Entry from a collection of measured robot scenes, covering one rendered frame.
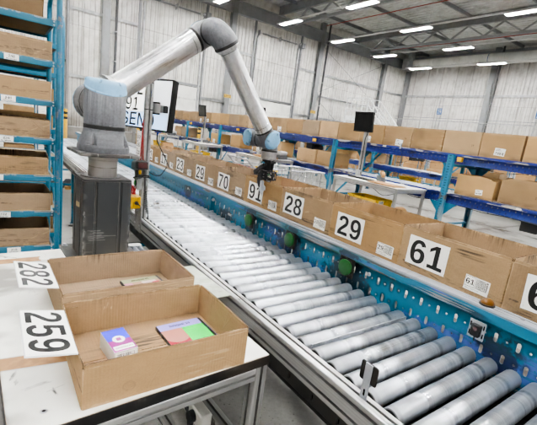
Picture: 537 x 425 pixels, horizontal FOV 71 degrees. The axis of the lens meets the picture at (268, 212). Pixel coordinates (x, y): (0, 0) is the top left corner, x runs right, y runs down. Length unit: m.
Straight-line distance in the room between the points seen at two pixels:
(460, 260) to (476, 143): 5.11
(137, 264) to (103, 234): 0.22
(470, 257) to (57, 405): 1.23
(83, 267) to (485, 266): 1.32
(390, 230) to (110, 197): 1.11
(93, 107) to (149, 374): 1.00
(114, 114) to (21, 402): 1.00
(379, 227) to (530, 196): 4.38
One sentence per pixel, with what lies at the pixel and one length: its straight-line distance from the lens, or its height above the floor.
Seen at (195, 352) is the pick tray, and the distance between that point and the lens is 0.94.
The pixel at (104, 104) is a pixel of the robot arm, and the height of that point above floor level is 1.35.
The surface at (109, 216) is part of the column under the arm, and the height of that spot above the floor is 0.93.
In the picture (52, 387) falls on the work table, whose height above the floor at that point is 0.75.
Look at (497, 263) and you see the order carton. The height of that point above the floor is 1.02.
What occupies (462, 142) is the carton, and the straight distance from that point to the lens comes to 6.59.
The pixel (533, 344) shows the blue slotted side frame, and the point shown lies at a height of 0.83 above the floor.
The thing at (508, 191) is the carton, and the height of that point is 0.97.
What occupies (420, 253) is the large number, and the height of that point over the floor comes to 0.96.
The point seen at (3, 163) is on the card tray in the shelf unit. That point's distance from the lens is 2.42.
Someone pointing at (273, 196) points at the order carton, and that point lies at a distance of 2.15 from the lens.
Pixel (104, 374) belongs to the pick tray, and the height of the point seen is 0.82.
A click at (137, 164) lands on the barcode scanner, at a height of 1.07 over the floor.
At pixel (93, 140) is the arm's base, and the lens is 1.57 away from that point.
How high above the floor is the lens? 1.33
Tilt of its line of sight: 12 degrees down
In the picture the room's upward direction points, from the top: 7 degrees clockwise
